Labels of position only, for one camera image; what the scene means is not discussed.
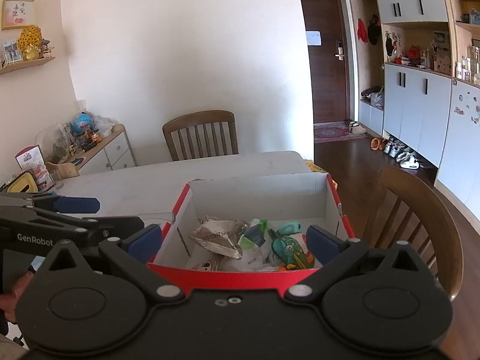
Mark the red and white cardboard box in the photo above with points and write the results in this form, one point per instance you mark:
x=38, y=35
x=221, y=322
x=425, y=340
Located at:
x=308, y=198

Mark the red white snack bag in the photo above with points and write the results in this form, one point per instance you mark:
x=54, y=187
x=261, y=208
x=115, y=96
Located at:
x=31, y=160

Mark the blue toy globe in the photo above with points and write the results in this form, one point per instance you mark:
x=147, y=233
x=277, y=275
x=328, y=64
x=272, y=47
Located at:
x=81, y=124

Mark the yellow tissue box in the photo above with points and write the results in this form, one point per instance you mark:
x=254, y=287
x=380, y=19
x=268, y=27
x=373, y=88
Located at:
x=23, y=183

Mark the pale green correction tape dispenser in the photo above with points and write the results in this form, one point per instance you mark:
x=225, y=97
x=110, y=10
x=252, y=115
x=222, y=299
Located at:
x=289, y=228

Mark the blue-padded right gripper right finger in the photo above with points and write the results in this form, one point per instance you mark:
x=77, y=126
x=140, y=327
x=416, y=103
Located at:
x=337, y=258

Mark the wooden wall shelf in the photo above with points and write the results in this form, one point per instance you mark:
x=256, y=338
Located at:
x=12, y=67

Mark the red patterned door mat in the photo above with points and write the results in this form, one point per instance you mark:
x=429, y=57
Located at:
x=338, y=131

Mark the white wall cupboard unit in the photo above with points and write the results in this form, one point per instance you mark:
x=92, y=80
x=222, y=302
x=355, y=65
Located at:
x=430, y=104

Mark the brown wooden side chair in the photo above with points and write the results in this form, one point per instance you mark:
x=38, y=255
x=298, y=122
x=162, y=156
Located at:
x=406, y=209

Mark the silver foil snack packet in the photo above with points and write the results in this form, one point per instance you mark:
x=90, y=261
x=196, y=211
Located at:
x=220, y=236

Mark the framed wall picture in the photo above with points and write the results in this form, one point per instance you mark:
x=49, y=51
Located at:
x=17, y=14

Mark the yellow flower ornament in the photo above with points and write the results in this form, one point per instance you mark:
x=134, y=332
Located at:
x=30, y=43

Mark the dark brown entrance door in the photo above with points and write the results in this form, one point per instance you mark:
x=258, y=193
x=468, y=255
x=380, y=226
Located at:
x=326, y=44

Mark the person's left hand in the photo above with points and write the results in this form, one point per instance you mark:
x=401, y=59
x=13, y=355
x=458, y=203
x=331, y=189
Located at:
x=8, y=301

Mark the white drawer cabinet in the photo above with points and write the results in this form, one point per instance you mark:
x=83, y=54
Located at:
x=111, y=153

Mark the white plastic snack bag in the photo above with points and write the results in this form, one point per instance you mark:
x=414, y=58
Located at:
x=255, y=245

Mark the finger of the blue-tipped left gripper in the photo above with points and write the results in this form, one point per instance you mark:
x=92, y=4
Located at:
x=66, y=205

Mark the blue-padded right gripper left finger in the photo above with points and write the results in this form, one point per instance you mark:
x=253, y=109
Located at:
x=127, y=258

